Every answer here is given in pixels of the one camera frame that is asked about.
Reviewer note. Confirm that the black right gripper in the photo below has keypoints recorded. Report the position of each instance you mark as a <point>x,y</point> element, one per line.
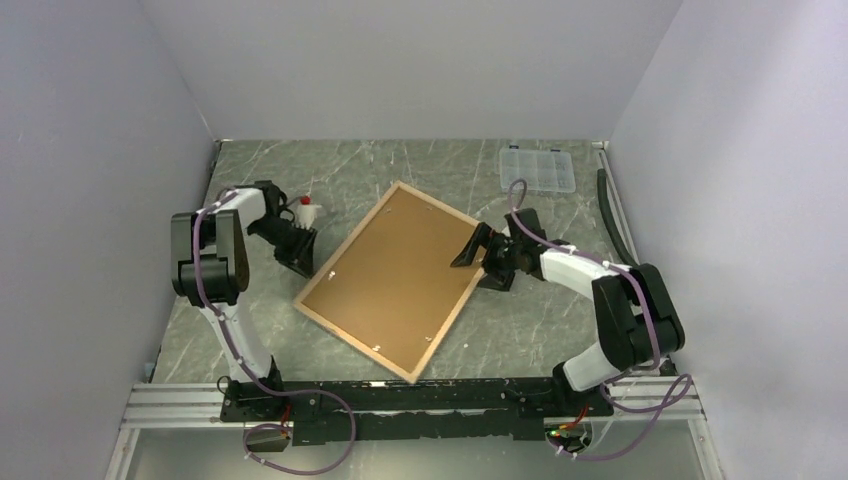
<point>488,238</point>

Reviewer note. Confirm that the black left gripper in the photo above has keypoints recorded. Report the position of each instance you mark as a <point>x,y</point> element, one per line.
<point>300,257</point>

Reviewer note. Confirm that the white wooden picture frame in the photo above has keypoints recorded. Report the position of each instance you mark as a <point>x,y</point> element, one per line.
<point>351,338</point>

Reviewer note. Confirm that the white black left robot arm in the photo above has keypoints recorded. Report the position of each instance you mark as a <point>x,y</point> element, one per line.
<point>210,267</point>

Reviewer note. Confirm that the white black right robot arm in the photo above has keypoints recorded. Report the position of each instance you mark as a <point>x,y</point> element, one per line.
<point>636,323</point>

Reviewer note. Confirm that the clear plastic compartment box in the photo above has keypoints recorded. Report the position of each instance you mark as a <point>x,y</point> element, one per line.
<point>545,171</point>

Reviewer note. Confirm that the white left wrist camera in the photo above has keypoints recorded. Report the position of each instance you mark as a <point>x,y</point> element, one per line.
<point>306,212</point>

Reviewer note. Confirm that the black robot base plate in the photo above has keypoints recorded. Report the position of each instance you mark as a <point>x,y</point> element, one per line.
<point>342,427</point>

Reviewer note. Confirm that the aluminium extrusion rail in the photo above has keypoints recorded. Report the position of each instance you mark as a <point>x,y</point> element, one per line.
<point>633,398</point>

